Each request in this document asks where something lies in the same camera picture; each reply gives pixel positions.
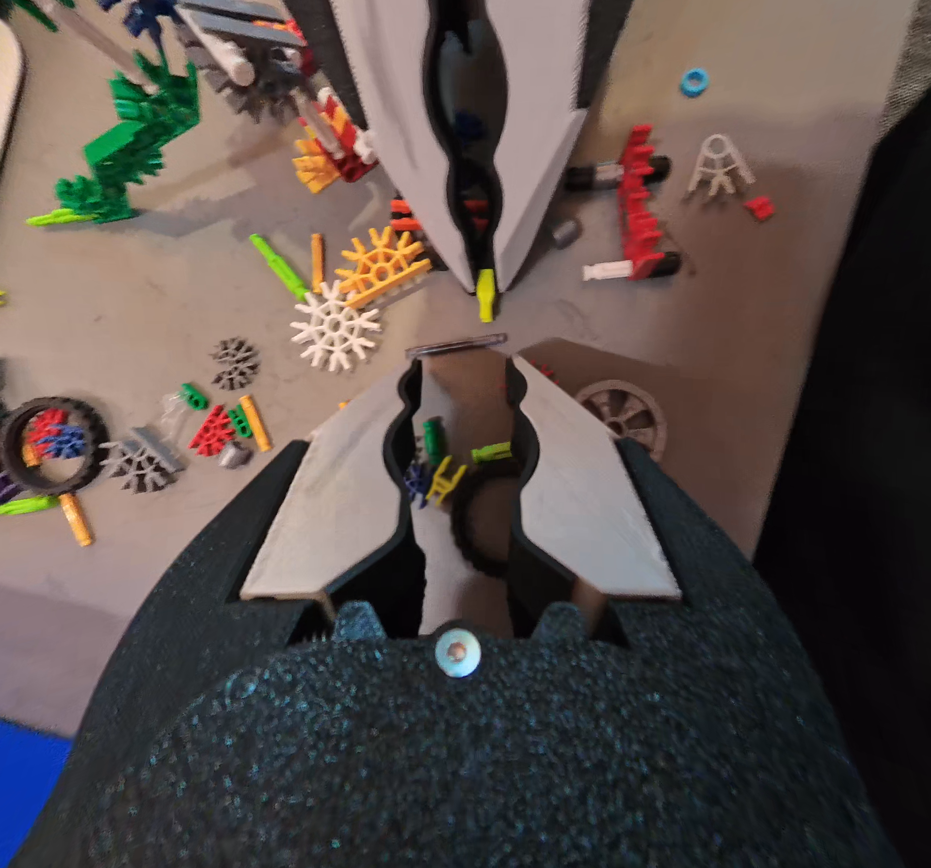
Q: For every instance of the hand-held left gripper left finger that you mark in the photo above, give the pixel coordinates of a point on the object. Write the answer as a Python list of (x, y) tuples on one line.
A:
[(327, 511)]

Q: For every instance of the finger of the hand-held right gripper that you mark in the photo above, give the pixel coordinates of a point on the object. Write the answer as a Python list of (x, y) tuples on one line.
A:
[(378, 46), (545, 46)]

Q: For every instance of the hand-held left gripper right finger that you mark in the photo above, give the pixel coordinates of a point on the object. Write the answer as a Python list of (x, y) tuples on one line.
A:
[(589, 511)]

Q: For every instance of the thin metal rod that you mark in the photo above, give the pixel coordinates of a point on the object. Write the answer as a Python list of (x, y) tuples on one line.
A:
[(458, 346)]

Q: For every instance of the lime yellow clip connector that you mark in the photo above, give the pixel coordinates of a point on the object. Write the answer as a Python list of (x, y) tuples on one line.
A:
[(486, 293)]

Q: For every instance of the grey panel assembly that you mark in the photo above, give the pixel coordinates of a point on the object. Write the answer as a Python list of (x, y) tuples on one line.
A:
[(233, 17)]

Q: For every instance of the small blue connector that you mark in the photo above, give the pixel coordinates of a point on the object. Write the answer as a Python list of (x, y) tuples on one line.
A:
[(417, 484), (469, 127)]

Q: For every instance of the white thick rod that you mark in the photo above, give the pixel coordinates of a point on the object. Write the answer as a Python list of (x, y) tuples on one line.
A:
[(233, 64)]

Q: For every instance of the silver spacer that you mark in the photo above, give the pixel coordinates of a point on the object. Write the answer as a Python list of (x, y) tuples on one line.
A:
[(235, 455)]

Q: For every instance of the red yellow connector block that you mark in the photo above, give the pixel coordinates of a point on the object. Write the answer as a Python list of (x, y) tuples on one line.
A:
[(334, 148)]

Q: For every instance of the lime green rod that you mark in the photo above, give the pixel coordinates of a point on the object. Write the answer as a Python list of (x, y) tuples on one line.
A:
[(29, 506), (492, 453), (62, 217), (280, 268)]

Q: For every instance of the yellow clip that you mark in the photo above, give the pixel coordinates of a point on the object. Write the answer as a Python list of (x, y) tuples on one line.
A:
[(445, 482)]

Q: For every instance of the grey spoked wheel hub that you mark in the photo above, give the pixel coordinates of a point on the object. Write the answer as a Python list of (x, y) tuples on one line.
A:
[(618, 391)]

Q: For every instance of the small green clip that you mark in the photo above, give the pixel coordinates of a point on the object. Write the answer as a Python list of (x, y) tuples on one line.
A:
[(240, 422), (194, 397)]

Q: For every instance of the black toy tyre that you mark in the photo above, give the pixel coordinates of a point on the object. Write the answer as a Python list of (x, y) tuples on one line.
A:
[(435, 257), (465, 541)]

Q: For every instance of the silver rod with black caps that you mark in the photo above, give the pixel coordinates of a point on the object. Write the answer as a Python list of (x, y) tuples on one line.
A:
[(596, 175)]

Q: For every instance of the small red connector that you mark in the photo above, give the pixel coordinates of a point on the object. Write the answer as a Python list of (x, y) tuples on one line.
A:
[(213, 431)]

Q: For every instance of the orange red connector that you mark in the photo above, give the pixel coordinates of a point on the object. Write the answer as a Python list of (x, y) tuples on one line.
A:
[(406, 215)]

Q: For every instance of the dark grey snowflake connector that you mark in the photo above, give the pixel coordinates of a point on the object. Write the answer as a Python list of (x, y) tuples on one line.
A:
[(235, 364)]

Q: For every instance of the white snowflake connector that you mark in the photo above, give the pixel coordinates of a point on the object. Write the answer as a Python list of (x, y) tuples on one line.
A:
[(322, 326)]

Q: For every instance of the clear plastic piece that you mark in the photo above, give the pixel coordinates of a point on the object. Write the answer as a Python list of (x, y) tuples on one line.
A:
[(173, 408)]

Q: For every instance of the red connector strip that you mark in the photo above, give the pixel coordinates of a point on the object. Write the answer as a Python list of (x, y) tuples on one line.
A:
[(640, 206)]

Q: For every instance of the dark grey spacer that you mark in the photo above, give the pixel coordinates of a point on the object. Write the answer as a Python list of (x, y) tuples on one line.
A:
[(565, 234)]

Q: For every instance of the grey connector with panel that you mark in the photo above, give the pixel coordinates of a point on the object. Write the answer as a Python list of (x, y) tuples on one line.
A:
[(138, 461)]

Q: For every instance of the clear long rod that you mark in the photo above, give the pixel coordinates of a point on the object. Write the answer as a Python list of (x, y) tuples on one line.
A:
[(94, 39)]

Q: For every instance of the white fan connector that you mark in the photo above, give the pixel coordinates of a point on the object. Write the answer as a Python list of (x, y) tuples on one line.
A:
[(718, 170)]

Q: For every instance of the green connector structure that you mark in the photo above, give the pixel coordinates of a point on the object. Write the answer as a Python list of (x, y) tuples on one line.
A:
[(138, 140)]

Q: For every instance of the white rod with black cap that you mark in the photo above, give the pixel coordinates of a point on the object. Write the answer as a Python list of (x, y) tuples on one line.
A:
[(607, 271)]

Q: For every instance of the yellow half-circle connector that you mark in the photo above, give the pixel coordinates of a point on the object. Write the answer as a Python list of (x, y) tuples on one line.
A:
[(393, 284)]

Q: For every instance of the large black knobby tyre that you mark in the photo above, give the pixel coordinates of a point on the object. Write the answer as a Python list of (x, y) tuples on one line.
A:
[(100, 446)]

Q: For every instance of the small red clip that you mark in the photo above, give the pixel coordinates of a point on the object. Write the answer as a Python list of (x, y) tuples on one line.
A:
[(759, 208)]

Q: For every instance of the white tray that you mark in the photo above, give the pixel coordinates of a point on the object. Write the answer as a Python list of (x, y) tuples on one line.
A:
[(9, 82)]

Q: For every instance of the purple piece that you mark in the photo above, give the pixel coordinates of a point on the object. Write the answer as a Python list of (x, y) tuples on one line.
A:
[(7, 486)]

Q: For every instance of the blue box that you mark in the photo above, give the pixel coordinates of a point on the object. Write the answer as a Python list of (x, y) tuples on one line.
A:
[(33, 795)]

